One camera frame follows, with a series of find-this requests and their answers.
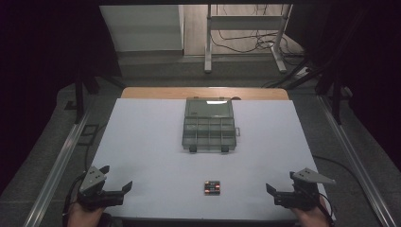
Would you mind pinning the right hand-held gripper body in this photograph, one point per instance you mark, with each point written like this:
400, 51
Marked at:
307, 176

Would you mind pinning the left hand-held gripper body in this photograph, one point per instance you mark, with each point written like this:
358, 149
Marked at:
93, 180

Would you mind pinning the black battery pack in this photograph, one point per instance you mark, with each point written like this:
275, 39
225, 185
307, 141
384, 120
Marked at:
212, 187

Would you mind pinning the clear plastic organizer box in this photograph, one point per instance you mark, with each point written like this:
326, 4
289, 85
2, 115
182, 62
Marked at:
208, 126

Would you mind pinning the person's left hand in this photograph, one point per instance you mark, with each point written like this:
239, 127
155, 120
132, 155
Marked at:
82, 218

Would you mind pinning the person's right hand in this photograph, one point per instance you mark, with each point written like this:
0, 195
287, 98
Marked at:
312, 218

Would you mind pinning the black floor plate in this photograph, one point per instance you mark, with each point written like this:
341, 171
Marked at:
89, 134

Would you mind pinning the white table mat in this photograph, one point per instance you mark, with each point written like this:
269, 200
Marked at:
151, 151

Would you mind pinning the black metal stand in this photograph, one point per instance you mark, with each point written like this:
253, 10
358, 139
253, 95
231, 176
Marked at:
336, 94
78, 94

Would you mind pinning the wooden table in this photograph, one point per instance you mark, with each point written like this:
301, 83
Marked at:
157, 93

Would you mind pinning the white power strip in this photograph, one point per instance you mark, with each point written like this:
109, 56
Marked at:
302, 72

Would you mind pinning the black curtain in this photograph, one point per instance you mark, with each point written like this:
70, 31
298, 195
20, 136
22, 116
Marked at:
38, 63
372, 63

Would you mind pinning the white cabinet panel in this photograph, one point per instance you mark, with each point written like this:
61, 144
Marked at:
142, 28

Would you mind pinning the aluminium rail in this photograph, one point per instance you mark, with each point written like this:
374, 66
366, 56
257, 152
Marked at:
60, 167
353, 157

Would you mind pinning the white metal desk frame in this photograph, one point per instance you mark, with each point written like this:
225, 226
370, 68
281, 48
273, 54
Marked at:
246, 22

